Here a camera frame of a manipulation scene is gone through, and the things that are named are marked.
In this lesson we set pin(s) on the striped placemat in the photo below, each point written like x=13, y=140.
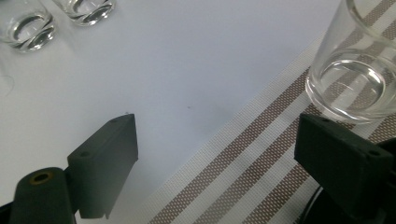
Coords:
x=249, y=161

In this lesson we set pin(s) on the white table mat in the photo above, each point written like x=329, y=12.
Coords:
x=171, y=62

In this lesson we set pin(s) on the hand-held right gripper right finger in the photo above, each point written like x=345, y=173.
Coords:
x=342, y=165

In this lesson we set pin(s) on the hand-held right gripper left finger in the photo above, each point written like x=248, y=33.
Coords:
x=102, y=165

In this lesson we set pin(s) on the clear drinking glass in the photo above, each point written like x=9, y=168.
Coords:
x=351, y=87
x=88, y=12
x=28, y=29

